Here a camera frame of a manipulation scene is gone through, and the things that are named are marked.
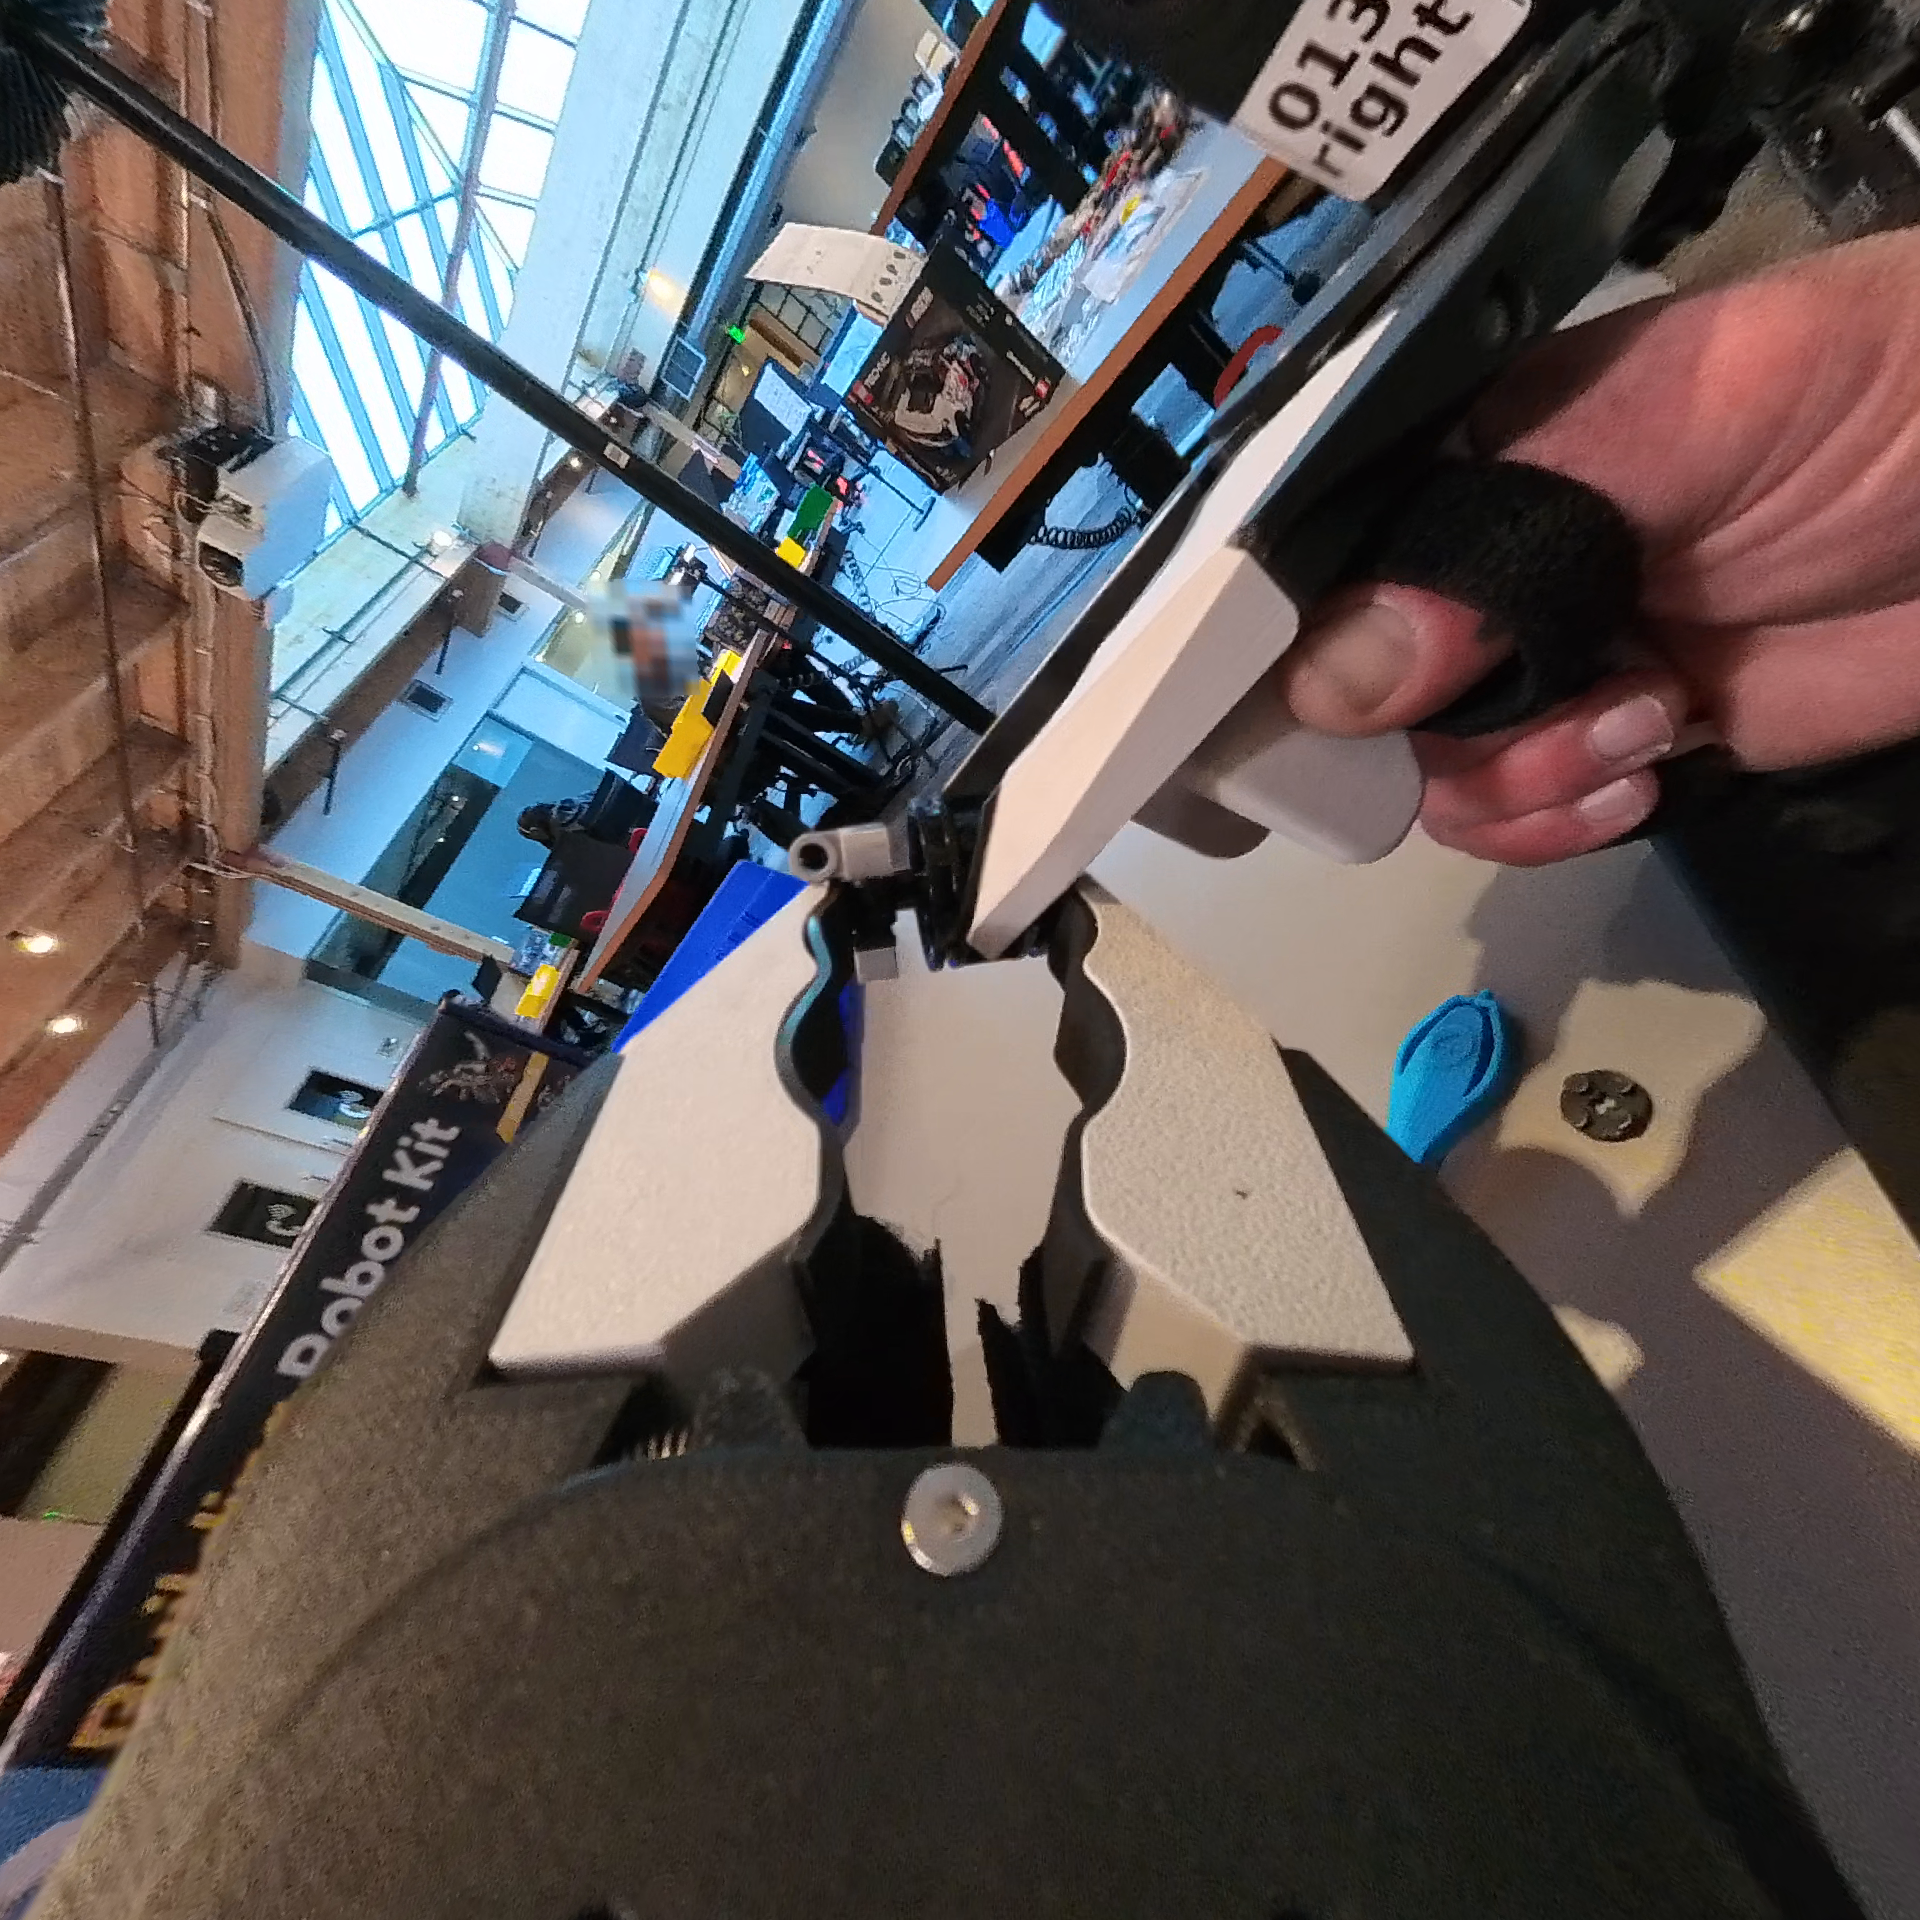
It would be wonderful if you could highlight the dark product box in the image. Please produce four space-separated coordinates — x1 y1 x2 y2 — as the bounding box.
839 246 1069 495

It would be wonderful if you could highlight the blue plastic separator tool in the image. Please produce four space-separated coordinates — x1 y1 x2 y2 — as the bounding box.
1387 989 1513 1167

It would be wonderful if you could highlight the tall black stand pole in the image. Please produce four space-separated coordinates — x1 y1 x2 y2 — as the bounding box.
0 0 999 737

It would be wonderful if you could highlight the wood-edged table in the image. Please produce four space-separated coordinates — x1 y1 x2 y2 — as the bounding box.
870 0 1052 234
927 151 1292 594

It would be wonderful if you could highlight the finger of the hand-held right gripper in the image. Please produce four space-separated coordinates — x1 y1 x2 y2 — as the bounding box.
964 303 1403 965
931 435 1263 826

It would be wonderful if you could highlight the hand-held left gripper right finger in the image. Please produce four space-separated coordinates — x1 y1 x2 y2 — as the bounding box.
1049 883 1417 1419

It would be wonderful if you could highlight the yellow bin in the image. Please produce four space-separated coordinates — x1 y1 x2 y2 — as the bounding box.
651 675 735 782

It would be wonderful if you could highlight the small black round piece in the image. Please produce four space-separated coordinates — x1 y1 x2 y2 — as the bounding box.
1556 1068 1654 1146

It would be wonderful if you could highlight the long cluttered desk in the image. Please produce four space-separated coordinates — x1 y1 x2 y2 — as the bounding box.
575 630 782 991

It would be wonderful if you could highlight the grey toy connector piece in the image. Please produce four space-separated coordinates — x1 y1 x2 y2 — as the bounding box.
785 817 916 985

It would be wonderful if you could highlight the white paper sign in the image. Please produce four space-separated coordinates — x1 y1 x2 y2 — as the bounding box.
744 221 923 318

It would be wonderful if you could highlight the blue storage bin with bags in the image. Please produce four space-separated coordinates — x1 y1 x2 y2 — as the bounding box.
608 858 864 1126

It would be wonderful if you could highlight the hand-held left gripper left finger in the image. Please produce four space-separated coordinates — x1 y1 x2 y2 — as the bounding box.
487 877 864 1397

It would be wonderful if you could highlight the black toy wheel hub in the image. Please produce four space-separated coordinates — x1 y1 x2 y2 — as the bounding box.
901 803 992 970

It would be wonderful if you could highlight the white wall-mounted camera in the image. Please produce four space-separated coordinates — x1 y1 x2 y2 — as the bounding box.
157 427 337 601

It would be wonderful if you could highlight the person's right hand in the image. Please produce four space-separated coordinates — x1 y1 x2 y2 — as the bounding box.
1281 225 1920 868

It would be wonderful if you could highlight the dark blue robot kit box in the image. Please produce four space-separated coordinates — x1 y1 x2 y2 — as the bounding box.
0 996 600 1771

